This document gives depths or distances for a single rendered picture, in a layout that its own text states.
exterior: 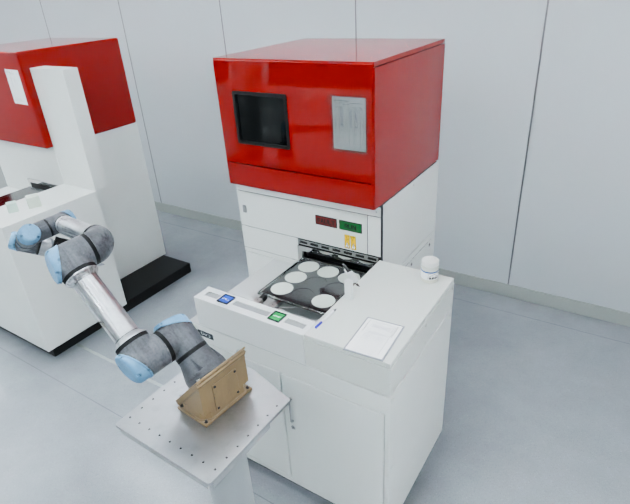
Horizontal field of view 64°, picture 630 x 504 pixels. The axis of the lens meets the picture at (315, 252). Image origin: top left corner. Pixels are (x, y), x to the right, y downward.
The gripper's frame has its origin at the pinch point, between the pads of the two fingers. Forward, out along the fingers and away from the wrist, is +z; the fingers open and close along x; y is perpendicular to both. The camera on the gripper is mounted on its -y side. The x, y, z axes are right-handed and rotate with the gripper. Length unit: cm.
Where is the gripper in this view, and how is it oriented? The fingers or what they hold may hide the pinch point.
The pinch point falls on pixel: (101, 263)
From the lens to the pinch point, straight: 237.2
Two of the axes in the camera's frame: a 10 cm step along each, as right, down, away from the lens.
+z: 8.3, 2.2, 5.1
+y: 2.6, -9.7, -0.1
